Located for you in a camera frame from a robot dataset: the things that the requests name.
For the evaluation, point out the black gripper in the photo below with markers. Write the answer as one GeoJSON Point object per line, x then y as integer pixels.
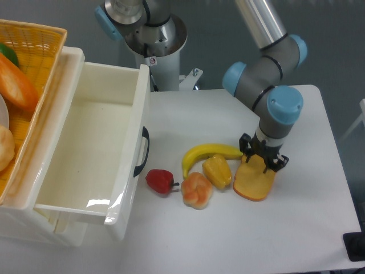
{"type": "Point", "coordinates": [272, 160]}

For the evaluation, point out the toy bread slice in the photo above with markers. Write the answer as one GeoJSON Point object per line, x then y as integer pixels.
{"type": "Point", "coordinates": [250, 180]}

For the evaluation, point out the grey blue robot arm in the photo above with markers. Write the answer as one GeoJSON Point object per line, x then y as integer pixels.
{"type": "Point", "coordinates": [256, 85]}

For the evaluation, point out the toy knotted bread roll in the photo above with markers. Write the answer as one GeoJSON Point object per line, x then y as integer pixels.
{"type": "Point", "coordinates": [196, 191]}

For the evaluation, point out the yellow toy banana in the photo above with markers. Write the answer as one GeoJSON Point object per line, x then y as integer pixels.
{"type": "Point", "coordinates": [205, 151]}

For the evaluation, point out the yellow toy bell pepper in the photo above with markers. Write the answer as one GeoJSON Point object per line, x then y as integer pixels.
{"type": "Point", "coordinates": [217, 171]}

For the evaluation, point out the red toy bell pepper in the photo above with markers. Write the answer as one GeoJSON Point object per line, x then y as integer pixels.
{"type": "Point", "coordinates": [161, 181]}

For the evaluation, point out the white furniture at right edge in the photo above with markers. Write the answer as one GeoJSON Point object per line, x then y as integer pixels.
{"type": "Point", "coordinates": [359, 119]}

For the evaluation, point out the black device at edge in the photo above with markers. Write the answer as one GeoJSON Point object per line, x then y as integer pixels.
{"type": "Point", "coordinates": [354, 243]}

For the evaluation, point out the white plastic drawer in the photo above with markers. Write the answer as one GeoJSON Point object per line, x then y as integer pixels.
{"type": "Point", "coordinates": [90, 178]}

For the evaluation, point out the yellow wicker basket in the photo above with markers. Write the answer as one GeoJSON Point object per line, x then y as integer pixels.
{"type": "Point", "coordinates": [38, 48]}

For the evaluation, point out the white drawer cabinet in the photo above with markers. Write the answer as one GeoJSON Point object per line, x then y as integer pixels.
{"type": "Point", "coordinates": [20, 218]}

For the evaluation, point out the round toy bun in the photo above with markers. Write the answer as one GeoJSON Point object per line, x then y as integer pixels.
{"type": "Point", "coordinates": [7, 147]}

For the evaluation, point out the orange toy baguette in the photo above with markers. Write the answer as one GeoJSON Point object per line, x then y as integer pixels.
{"type": "Point", "coordinates": [16, 87]}

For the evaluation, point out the green toy pepper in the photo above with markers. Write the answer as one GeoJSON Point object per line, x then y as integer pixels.
{"type": "Point", "coordinates": [9, 53]}

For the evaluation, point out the black drawer handle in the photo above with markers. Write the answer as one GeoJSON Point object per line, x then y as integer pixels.
{"type": "Point", "coordinates": [145, 147]}

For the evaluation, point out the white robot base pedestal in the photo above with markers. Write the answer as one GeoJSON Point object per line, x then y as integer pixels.
{"type": "Point", "coordinates": [159, 48]}

